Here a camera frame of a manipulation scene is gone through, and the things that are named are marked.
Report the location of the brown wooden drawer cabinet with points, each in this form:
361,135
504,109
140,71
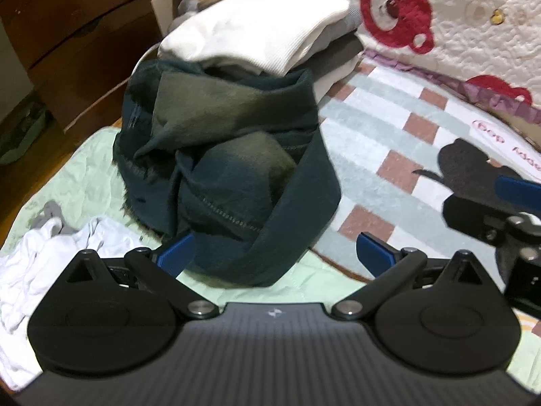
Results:
78,54

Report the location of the dark denim jeans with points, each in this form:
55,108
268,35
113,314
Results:
239,162

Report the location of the white quilt with red bears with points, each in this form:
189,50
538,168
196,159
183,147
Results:
486,50

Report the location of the white crumpled garment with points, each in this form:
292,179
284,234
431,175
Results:
30,270

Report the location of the cream folded garment bottom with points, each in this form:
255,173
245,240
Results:
323,84

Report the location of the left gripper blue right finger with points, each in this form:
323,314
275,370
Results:
374,254

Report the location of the dark grey folded garment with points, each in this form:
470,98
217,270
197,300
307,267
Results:
337,53

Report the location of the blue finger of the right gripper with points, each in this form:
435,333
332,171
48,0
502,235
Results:
520,192

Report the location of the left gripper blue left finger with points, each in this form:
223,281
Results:
175,255

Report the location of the light green bed sheet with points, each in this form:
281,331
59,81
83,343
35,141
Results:
89,185

